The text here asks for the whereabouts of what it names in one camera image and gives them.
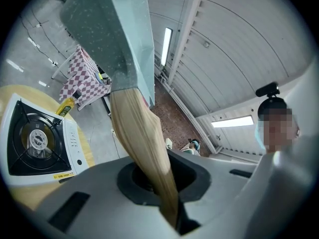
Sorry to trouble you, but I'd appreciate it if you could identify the long ceiling light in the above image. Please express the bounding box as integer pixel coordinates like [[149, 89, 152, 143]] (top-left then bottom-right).
[[160, 26, 174, 67], [210, 115, 255, 128]]

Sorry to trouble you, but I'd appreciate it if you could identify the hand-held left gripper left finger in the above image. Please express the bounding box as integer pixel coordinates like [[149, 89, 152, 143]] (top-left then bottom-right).
[[33, 157, 179, 239]]

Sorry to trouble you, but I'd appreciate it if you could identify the grey square frying pan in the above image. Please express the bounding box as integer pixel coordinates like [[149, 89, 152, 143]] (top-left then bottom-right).
[[59, 0, 180, 230]]

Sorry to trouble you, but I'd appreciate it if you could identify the person's head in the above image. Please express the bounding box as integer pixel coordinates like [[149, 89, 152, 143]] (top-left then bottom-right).
[[254, 98, 300, 154]]

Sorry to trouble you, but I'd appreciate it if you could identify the black head-mounted camera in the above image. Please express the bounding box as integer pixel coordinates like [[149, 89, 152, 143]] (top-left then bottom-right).
[[255, 81, 281, 104]]

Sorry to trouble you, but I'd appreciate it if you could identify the white induction cooker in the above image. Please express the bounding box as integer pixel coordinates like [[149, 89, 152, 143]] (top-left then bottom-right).
[[0, 93, 90, 188]]

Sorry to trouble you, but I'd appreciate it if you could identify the checkered cloth covered table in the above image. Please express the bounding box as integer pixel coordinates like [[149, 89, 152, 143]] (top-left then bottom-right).
[[52, 45, 112, 112]]

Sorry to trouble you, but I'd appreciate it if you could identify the yellow oil bottle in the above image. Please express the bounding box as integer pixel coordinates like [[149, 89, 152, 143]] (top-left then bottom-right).
[[54, 90, 82, 117]]

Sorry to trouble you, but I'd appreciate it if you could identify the round wooden table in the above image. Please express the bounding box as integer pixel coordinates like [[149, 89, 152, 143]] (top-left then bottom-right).
[[0, 85, 97, 211]]

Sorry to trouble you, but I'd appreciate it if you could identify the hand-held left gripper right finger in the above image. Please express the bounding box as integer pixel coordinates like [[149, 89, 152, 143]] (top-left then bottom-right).
[[167, 150, 261, 239]]

